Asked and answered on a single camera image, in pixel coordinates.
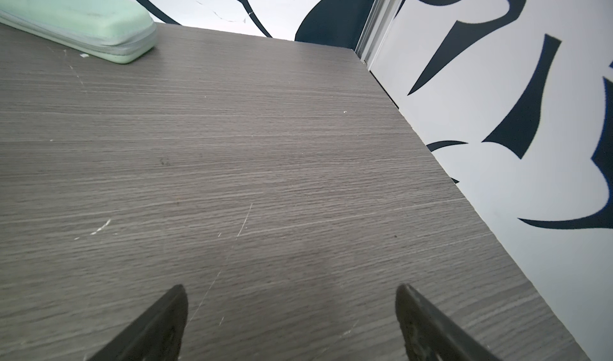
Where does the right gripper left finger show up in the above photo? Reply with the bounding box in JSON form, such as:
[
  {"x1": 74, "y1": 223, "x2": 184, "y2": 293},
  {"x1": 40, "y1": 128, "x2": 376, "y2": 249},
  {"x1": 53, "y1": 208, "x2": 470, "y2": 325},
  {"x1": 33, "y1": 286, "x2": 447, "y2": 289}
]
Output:
[{"x1": 89, "y1": 284, "x2": 188, "y2": 361}]

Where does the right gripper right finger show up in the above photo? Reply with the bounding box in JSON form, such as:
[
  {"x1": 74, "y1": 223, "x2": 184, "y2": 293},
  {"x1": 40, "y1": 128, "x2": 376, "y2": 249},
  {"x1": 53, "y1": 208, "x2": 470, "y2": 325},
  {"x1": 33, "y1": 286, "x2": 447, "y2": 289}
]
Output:
[{"x1": 395, "y1": 284, "x2": 497, "y2": 361}]

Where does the mint green case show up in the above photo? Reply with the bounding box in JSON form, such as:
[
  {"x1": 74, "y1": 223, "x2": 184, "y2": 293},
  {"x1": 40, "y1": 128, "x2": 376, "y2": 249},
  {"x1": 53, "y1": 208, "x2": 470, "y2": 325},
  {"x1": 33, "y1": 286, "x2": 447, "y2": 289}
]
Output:
[{"x1": 1, "y1": 0, "x2": 157, "y2": 64}]

